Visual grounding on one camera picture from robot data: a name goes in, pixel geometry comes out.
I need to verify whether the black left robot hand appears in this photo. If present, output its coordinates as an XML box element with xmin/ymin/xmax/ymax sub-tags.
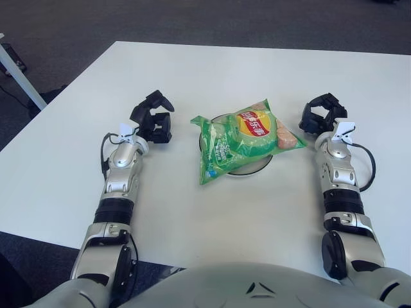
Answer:
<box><xmin>130</xmin><ymin>90</ymin><xmax>175</xmax><ymax>144</ymax></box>

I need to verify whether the white plate with black rim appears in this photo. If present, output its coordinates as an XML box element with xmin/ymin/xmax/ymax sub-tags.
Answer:
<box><xmin>198</xmin><ymin>114</ymin><xmax>274</xmax><ymax>177</ymax></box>

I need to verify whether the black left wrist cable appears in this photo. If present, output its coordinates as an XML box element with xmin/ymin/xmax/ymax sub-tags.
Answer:
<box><xmin>100</xmin><ymin>132</ymin><xmax>129</xmax><ymax>176</ymax></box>

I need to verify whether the white side table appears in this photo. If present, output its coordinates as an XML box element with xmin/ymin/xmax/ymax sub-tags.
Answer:
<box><xmin>0</xmin><ymin>33</ymin><xmax>48</xmax><ymax>112</ymax></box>

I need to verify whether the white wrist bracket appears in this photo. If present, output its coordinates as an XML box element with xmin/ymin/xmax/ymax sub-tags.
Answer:
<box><xmin>118</xmin><ymin>122</ymin><xmax>142</xmax><ymax>145</ymax></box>
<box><xmin>330</xmin><ymin>121</ymin><xmax>356</xmax><ymax>144</ymax></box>

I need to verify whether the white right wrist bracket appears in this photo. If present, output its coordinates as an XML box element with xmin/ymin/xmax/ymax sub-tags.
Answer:
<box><xmin>330</xmin><ymin>121</ymin><xmax>356</xmax><ymax>144</ymax></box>

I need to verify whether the grey robot torso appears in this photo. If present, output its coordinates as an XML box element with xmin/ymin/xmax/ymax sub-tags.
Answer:
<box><xmin>118</xmin><ymin>261</ymin><xmax>386</xmax><ymax>308</ymax></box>

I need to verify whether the green potato chip bag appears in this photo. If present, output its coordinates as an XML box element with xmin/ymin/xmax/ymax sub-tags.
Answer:
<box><xmin>189</xmin><ymin>98</ymin><xmax>308</xmax><ymax>186</ymax></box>

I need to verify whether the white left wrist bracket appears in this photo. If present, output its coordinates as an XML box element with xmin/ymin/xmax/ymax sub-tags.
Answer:
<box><xmin>118</xmin><ymin>122</ymin><xmax>142</xmax><ymax>145</ymax></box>

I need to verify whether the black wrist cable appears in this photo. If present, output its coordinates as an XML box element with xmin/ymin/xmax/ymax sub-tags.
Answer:
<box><xmin>351</xmin><ymin>142</ymin><xmax>376</xmax><ymax>193</ymax></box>
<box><xmin>100</xmin><ymin>132</ymin><xmax>129</xmax><ymax>176</ymax></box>

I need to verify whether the black floor box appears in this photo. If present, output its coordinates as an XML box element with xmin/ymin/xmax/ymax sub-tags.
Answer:
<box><xmin>4</xmin><ymin>43</ymin><xmax>27</xmax><ymax>75</ymax></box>

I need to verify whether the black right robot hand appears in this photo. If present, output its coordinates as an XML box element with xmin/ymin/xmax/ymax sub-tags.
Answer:
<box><xmin>297</xmin><ymin>92</ymin><xmax>349</xmax><ymax>142</ymax></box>

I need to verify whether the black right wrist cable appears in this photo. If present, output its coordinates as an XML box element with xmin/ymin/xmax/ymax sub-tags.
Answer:
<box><xmin>351</xmin><ymin>142</ymin><xmax>376</xmax><ymax>193</ymax></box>

